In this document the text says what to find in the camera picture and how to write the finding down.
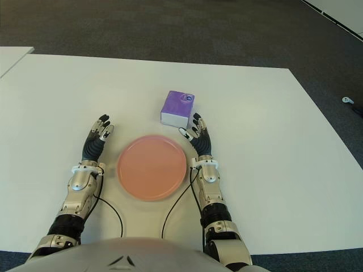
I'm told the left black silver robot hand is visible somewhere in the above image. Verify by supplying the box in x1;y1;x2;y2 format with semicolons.
81;114;115;163

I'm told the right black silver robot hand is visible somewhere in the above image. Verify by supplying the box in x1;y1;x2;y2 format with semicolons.
178;112;213;157

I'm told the purple tissue paper pack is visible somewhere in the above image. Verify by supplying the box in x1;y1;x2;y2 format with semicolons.
160;90;196;128

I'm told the pink round plate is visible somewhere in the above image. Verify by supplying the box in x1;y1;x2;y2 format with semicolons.
117;134;188;202

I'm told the silver robot torso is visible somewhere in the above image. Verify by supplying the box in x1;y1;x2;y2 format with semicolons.
0;237;273;272

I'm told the white side table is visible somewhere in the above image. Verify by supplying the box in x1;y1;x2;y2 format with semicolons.
0;46;35;79

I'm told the white panel with black edge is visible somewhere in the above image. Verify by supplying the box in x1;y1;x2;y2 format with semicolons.
300;0;363;43

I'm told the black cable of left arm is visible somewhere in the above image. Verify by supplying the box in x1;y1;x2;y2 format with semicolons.
92;167;125;238

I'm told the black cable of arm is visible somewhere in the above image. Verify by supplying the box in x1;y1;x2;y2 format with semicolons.
161;165;202;239
92;167;125;238

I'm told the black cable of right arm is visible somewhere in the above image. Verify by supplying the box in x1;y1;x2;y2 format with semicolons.
161;165;202;239

